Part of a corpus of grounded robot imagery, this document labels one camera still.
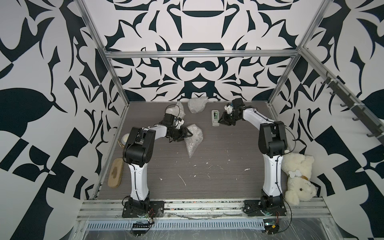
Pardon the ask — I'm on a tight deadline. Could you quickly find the bubble wrap sheet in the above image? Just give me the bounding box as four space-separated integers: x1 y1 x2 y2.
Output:
185 124 204 158
165 101 186 120
188 97 209 114

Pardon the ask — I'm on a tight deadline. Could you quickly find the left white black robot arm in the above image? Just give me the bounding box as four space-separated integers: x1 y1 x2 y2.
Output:
123 124 194 208

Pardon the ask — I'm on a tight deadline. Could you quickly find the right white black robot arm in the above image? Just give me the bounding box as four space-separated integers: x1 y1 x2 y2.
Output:
219 99 288 208

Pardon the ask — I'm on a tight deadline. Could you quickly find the wooden oval brush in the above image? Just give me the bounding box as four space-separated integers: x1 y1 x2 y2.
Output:
108 158 125 188

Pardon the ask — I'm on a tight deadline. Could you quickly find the white teddy bear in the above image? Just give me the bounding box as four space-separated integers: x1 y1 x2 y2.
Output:
282 153 317 206

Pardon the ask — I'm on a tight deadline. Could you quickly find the left electronics board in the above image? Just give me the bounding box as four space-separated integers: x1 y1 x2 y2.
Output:
130 222 154 237

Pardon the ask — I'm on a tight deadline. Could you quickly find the electronics board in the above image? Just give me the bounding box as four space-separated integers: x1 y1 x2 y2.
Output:
130 222 154 237
263 219 280 235

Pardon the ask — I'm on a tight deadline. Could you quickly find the right electronics board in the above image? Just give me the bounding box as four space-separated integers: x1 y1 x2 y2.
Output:
263 219 280 235

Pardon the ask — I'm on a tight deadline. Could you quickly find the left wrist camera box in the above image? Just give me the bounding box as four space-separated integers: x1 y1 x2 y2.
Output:
160 114 184 129

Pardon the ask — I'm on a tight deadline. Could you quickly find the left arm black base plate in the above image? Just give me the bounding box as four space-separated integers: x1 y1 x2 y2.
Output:
122 200 165 218

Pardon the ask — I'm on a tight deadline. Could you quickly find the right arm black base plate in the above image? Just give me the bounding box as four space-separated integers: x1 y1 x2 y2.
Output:
243 197 287 217

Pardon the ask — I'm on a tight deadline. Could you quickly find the aluminium frame rail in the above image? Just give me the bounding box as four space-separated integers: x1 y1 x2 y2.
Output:
105 50 298 59

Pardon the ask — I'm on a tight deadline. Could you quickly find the white slotted cable duct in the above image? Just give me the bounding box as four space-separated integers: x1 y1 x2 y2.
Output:
87 219 265 231

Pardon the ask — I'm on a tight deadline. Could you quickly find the grey wall hook rail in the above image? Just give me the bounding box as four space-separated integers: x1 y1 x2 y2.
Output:
321 72 384 145

